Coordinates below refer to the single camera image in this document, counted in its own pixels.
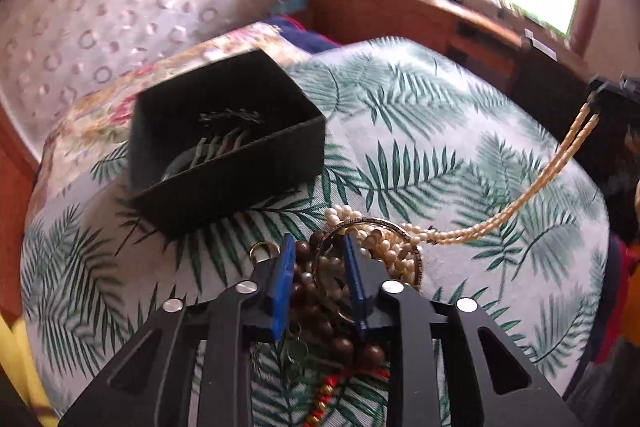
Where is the dark metal leaf brooch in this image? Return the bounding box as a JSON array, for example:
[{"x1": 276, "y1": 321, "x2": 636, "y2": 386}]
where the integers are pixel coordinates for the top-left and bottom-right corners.
[{"x1": 198, "y1": 108, "x2": 264, "y2": 126}]

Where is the silver comb-shaped jewelry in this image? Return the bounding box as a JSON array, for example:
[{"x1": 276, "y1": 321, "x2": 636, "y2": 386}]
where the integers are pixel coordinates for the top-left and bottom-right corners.
[{"x1": 186, "y1": 126, "x2": 252, "y2": 168}]

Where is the black jewelry box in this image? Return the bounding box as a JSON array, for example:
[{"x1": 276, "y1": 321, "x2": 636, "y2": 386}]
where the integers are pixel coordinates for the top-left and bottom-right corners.
[{"x1": 127, "y1": 49, "x2": 327, "y2": 239}]

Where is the white round pearl necklace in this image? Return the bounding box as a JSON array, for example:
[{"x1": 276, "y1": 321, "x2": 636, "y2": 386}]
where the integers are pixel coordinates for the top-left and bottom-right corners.
[{"x1": 324, "y1": 204, "x2": 420, "y2": 303}]

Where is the patterned metal bangle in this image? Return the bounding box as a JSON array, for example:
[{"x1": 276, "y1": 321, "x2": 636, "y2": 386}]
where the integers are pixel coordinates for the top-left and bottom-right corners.
[{"x1": 314, "y1": 217, "x2": 426, "y2": 324}]

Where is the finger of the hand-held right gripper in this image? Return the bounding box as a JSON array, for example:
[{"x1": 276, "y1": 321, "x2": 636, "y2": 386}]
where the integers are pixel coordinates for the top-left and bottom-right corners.
[{"x1": 589, "y1": 76, "x2": 640, "y2": 108}]

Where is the green stone pendant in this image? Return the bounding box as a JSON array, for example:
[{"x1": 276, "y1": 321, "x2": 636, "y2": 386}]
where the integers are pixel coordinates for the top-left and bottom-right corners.
[{"x1": 285, "y1": 337, "x2": 312, "y2": 366}]

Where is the gold ring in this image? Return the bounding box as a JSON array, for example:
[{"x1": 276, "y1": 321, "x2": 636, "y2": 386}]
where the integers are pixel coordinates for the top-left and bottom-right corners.
[{"x1": 248, "y1": 242, "x2": 281, "y2": 264}]

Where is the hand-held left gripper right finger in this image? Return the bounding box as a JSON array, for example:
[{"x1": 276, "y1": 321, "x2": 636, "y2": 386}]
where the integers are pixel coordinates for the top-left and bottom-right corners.
[{"x1": 341, "y1": 234, "x2": 583, "y2": 427}]

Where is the orange and red cloth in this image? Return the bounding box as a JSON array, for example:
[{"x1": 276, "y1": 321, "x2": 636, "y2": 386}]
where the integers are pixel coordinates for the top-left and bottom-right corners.
[{"x1": 592, "y1": 234, "x2": 640, "y2": 365}]

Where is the cream pearl strand necklace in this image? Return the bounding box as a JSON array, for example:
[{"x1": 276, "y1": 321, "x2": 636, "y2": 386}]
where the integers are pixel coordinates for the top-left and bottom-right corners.
[{"x1": 400, "y1": 103, "x2": 600, "y2": 249}]

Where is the leaf print cloth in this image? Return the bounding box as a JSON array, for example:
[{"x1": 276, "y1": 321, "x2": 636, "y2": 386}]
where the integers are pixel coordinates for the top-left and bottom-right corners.
[{"x1": 20, "y1": 37, "x2": 612, "y2": 427}]

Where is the blue cloth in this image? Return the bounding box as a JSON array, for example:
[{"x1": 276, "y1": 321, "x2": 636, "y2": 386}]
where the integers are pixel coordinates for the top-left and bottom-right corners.
[{"x1": 264, "y1": 13, "x2": 331, "y2": 54}]

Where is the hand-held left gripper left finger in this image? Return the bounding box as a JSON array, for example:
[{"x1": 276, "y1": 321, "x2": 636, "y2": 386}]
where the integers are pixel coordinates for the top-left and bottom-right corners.
[{"x1": 59, "y1": 233, "x2": 297, "y2": 427}]

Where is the red and gold bead string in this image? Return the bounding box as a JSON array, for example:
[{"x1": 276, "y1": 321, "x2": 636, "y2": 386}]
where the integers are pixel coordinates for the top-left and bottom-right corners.
[{"x1": 302, "y1": 367, "x2": 392, "y2": 427}]

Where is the brown wooden bead necklace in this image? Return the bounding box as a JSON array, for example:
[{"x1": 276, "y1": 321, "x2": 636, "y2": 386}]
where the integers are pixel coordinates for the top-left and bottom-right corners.
[{"x1": 289, "y1": 231, "x2": 387, "y2": 370}]

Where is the wooden headboard shelf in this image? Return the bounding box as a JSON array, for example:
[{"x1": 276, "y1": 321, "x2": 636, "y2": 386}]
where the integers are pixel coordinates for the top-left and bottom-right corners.
[{"x1": 279, "y1": 0, "x2": 601, "y2": 108}]

